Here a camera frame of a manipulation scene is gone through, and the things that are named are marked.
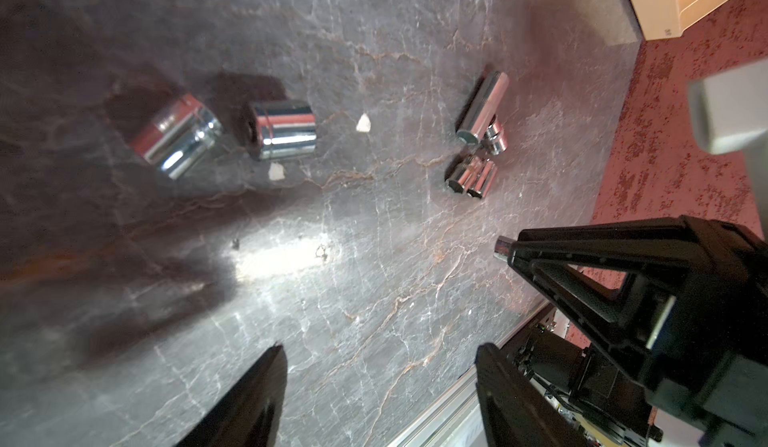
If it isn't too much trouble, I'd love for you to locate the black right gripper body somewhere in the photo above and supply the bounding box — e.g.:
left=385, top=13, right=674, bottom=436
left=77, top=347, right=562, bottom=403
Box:
left=506, top=216, right=767, bottom=446

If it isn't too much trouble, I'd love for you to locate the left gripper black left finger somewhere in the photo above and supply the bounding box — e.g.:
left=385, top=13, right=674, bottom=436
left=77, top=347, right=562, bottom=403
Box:
left=178, top=345, right=288, bottom=447

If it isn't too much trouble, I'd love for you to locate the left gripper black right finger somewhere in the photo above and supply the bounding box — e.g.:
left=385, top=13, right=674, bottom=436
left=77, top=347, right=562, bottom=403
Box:
left=475, top=343, right=588, bottom=447

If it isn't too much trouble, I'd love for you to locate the lone chrome socket front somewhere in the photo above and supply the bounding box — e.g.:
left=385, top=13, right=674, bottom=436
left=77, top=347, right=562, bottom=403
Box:
left=494, top=236, right=514, bottom=263

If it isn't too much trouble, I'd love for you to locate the large chrome socket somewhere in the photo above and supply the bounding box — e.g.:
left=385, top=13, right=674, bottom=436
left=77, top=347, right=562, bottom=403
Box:
left=245, top=100, right=317, bottom=162
left=130, top=94, right=224, bottom=180

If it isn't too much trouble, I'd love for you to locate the long chrome socket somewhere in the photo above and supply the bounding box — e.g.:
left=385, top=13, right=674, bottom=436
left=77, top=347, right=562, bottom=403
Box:
left=456, top=71, right=509, bottom=146

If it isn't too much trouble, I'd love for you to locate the small chrome socket pair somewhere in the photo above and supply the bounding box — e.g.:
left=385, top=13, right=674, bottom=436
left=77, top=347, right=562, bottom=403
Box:
left=446, top=155, right=498, bottom=199

